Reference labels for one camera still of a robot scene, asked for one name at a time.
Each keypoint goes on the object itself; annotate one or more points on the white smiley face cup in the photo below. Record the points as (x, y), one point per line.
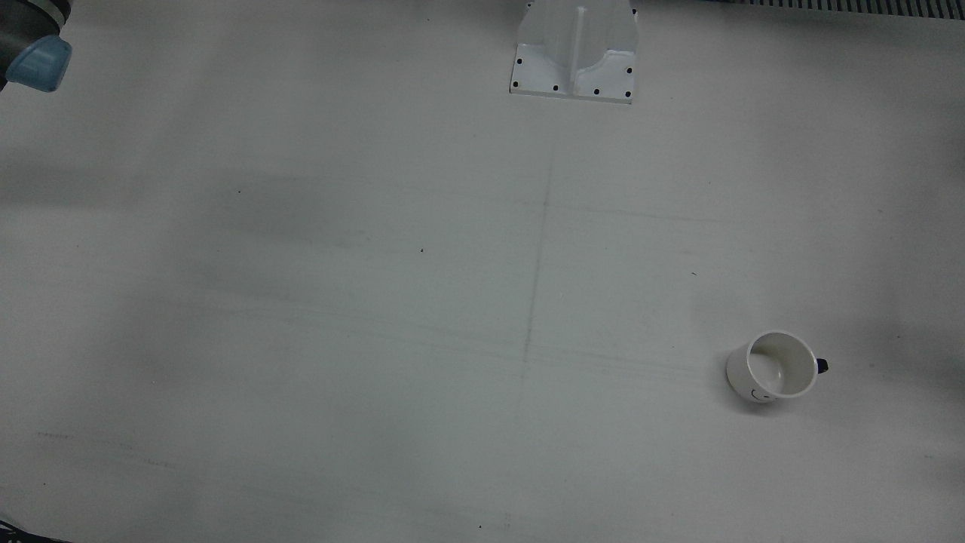
(742, 373)

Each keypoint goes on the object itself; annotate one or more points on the white metal mounting bracket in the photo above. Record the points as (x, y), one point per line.
(577, 64)

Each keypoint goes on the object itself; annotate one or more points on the black ribbed rail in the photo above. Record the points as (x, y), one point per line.
(867, 6)

